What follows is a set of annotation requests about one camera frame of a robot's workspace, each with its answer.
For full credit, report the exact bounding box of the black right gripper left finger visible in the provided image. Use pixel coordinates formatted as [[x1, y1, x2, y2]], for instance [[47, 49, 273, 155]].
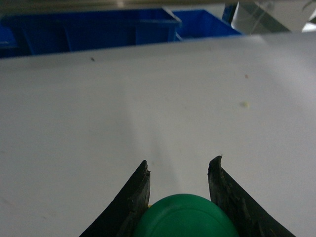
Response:
[[81, 160, 151, 237]]

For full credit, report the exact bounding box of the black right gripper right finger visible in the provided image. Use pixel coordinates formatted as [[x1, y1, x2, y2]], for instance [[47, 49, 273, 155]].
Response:
[[207, 156, 294, 237]]

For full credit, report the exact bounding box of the green mushroom push button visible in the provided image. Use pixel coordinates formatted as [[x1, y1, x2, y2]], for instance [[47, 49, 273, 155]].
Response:
[[133, 194, 239, 237]]

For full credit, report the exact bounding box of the large blue bin right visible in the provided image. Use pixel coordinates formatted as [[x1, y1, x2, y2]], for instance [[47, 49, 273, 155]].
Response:
[[0, 8, 182, 55]]

